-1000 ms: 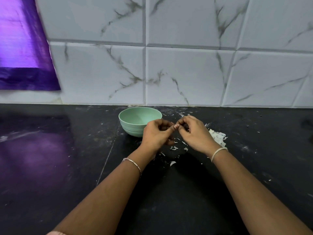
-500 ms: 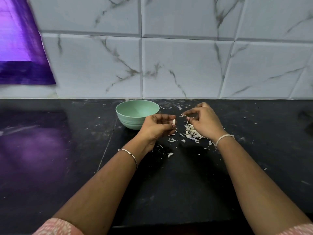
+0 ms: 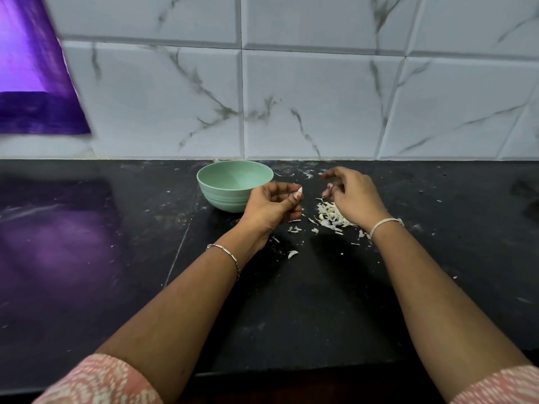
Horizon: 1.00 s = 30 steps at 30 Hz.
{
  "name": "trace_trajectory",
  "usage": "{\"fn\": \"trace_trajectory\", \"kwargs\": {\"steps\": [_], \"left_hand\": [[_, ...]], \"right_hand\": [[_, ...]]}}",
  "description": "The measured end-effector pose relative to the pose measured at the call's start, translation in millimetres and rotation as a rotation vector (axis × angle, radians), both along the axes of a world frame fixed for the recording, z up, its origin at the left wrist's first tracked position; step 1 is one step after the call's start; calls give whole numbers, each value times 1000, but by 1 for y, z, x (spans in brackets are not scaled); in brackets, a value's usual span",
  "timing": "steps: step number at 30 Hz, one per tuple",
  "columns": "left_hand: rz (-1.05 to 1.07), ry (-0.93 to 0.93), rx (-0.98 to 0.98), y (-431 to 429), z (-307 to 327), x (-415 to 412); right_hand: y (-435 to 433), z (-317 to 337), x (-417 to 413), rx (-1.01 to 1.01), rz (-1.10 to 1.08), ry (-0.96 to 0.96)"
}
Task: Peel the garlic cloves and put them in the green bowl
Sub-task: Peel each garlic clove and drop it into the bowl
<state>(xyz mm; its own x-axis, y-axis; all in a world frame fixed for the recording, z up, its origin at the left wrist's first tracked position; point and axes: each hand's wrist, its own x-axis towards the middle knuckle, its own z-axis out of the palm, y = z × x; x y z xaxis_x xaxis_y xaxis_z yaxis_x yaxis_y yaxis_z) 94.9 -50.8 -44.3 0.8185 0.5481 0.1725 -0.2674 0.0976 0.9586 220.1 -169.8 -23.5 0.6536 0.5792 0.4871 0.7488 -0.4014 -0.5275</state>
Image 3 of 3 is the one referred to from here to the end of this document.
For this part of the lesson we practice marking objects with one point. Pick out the person's left hand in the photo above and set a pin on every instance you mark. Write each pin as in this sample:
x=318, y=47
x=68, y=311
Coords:
x=269, y=208

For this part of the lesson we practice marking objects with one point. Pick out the person's right hand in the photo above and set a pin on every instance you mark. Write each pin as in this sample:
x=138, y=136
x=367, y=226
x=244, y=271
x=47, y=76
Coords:
x=358, y=197

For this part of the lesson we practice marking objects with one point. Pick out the white garlic bulb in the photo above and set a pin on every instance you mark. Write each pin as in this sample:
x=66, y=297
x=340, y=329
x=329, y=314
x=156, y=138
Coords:
x=298, y=192

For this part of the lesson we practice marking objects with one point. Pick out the mint green bowl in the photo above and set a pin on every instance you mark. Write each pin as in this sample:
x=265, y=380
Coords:
x=232, y=182

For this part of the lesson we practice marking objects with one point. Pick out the person's left forearm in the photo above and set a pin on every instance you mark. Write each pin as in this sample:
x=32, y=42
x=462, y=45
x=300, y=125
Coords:
x=168, y=320

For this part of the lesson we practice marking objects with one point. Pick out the person's right forearm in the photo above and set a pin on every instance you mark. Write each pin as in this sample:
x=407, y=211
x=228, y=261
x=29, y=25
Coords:
x=451, y=311

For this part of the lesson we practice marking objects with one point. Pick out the pile of white garlic peels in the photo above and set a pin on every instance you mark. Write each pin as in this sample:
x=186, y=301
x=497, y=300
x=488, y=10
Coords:
x=333, y=216

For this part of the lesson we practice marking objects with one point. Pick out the small fallen garlic piece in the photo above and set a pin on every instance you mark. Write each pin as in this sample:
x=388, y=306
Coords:
x=292, y=254

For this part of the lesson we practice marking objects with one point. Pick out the pink patterned right sleeve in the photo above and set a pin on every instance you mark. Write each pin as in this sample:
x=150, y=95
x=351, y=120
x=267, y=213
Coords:
x=497, y=387

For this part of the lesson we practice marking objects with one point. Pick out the pink patterned sleeve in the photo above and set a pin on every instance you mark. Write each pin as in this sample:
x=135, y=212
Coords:
x=497, y=387
x=99, y=381

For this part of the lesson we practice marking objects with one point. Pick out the pink patterned left sleeve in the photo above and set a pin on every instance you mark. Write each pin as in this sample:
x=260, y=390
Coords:
x=99, y=381

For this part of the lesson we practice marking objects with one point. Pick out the purple cloth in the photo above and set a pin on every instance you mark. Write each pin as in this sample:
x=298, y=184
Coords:
x=38, y=67

